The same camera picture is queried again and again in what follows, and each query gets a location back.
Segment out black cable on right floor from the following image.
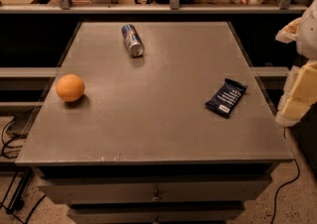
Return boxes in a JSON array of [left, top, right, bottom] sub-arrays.
[[269, 127, 301, 224]]

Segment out lower drawer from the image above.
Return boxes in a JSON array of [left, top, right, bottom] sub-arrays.
[[67, 204, 244, 224]]

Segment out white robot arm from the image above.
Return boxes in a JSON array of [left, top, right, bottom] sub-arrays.
[[275, 1, 317, 127]]

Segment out orange fruit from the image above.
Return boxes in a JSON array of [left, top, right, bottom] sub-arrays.
[[55, 74, 85, 102]]

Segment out dark blue snack bar wrapper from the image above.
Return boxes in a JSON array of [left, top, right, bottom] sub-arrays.
[[205, 78, 248, 119]]

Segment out grey drawer cabinet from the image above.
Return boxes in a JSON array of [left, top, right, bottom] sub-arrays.
[[17, 22, 293, 209]]

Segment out upper drawer with knob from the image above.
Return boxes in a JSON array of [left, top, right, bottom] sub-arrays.
[[39, 175, 271, 205]]

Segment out Red Bull can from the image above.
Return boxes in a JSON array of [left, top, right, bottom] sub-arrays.
[[121, 24, 145, 57]]

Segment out black cables on left floor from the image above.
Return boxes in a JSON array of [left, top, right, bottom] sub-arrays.
[[0, 107, 48, 224]]

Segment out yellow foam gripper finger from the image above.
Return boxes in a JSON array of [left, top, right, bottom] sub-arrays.
[[275, 18, 301, 44], [275, 61, 317, 127]]

